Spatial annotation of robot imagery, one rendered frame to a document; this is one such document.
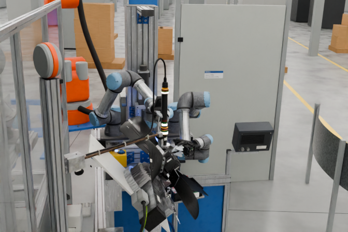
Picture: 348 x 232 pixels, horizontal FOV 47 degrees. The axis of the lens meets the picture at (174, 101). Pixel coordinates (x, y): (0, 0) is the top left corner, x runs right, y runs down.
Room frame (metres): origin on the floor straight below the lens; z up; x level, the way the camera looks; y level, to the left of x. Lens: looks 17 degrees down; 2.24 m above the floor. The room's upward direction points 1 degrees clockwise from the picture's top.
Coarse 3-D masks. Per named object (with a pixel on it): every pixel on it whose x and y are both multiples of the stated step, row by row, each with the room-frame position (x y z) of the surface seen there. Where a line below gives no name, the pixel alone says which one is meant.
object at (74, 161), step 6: (66, 156) 1.83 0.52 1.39; (72, 156) 1.83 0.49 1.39; (78, 156) 1.83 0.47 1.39; (66, 162) 1.80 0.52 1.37; (72, 162) 1.81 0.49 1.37; (78, 162) 1.83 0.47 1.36; (84, 162) 1.85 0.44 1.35; (66, 168) 1.80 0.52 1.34; (72, 168) 1.81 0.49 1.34; (78, 168) 1.83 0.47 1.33
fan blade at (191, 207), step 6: (180, 180) 2.07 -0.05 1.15; (174, 186) 2.11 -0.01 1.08; (180, 186) 2.07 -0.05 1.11; (186, 186) 2.01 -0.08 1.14; (180, 192) 2.07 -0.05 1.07; (186, 192) 2.02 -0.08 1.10; (192, 192) 1.94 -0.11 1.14; (186, 198) 2.02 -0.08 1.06; (192, 198) 1.96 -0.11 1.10; (186, 204) 2.03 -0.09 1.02; (192, 204) 1.97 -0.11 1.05; (192, 210) 1.99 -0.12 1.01; (198, 210) 1.92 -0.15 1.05; (192, 216) 2.00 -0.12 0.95
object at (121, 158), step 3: (114, 150) 2.63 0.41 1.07; (123, 150) 2.63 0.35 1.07; (111, 153) 2.58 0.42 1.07; (114, 153) 2.58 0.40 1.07; (117, 153) 2.58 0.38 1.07; (120, 153) 2.58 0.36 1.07; (123, 153) 2.58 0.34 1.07; (114, 156) 2.54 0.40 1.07; (117, 156) 2.54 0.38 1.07; (120, 156) 2.55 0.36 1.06; (123, 156) 2.55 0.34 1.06; (126, 156) 2.56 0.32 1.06; (117, 159) 2.54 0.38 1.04; (120, 159) 2.55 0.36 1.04; (123, 159) 2.55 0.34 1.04; (126, 159) 2.56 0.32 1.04; (120, 162) 2.55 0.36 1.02; (123, 162) 2.55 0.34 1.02; (126, 162) 2.56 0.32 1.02; (123, 165) 2.55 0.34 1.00; (126, 165) 2.55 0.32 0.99
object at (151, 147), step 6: (150, 144) 1.96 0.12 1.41; (150, 150) 1.94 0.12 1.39; (156, 150) 2.02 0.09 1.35; (150, 156) 1.91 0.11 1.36; (156, 156) 1.99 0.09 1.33; (162, 156) 2.09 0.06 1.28; (150, 162) 1.89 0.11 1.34; (156, 162) 1.98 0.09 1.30; (162, 162) 2.08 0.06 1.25; (150, 168) 1.87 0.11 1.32; (156, 168) 1.98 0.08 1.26; (156, 174) 1.98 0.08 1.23
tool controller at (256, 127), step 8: (240, 128) 2.69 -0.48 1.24; (248, 128) 2.70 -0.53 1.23; (256, 128) 2.70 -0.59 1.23; (264, 128) 2.71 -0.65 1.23; (272, 128) 2.71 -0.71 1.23; (240, 136) 2.67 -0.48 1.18; (248, 136) 2.68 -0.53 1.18; (256, 136) 2.69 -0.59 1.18; (264, 136) 2.70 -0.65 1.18; (240, 144) 2.69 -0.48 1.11; (248, 144) 2.70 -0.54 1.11; (256, 144) 2.71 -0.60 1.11; (264, 144) 2.72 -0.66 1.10
